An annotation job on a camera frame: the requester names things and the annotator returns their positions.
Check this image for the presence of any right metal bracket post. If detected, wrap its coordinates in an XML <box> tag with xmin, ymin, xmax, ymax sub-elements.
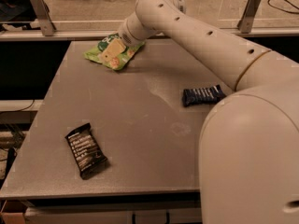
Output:
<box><xmin>237</xmin><ymin>0</ymin><xmax>262</xmax><ymax>34</ymax></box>

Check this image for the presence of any cardboard box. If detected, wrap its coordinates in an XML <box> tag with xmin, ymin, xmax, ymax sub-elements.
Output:
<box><xmin>1</xmin><ymin>201</ymin><xmax>27</xmax><ymax>224</ymax></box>

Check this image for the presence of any metal bracket post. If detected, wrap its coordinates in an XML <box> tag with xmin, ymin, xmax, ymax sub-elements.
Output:
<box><xmin>237</xmin><ymin>0</ymin><xmax>262</xmax><ymax>34</ymax></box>
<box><xmin>30</xmin><ymin>0</ymin><xmax>55</xmax><ymax>36</ymax></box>

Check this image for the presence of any dark blue snack bar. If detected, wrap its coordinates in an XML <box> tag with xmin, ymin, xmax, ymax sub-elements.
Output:
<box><xmin>182</xmin><ymin>85</ymin><xmax>226</xmax><ymax>107</ymax></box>

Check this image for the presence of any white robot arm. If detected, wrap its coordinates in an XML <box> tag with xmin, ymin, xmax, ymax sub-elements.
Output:
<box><xmin>119</xmin><ymin>0</ymin><xmax>299</xmax><ymax>224</ymax></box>

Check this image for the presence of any black rxbar chocolate bar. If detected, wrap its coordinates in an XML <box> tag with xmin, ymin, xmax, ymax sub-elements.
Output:
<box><xmin>65</xmin><ymin>123</ymin><xmax>107</xmax><ymax>179</ymax></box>

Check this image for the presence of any clear glass barrier panel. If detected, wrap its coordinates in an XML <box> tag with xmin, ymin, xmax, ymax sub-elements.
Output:
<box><xmin>45</xmin><ymin>0</ymin><xmax>299</xmax><ymax>30</ymax></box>

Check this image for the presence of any left metal bracket post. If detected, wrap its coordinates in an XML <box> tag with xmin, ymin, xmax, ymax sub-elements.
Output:
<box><xmin>30</xmin><ymin>0</ymin><xmax>55</xmax><ymax>36</ymax></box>

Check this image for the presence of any green rice chip bag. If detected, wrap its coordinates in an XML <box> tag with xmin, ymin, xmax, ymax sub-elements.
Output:
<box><xmin>84</xmin><ymin>33</ymin><xmax>144</xmax><ymax>71</ymax></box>

